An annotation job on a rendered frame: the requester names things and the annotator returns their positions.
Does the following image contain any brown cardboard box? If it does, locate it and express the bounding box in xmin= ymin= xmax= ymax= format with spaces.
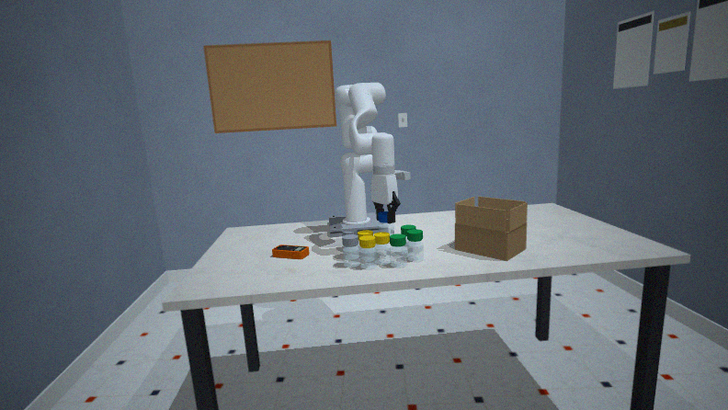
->
xmin=455 ymin=197 xmax=528 ymax=261

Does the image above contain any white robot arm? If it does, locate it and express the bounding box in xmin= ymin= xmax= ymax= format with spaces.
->
xmin=335 ymin=83 xmax=410 ymax=225

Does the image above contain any orange digital multimeter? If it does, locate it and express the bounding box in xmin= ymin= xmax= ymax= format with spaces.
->
xmin=272 ymin=245 xmax=309 ymax=259

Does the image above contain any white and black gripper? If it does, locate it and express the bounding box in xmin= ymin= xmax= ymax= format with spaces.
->
xmin=371 ymin=174 xmax=401 ymax=224

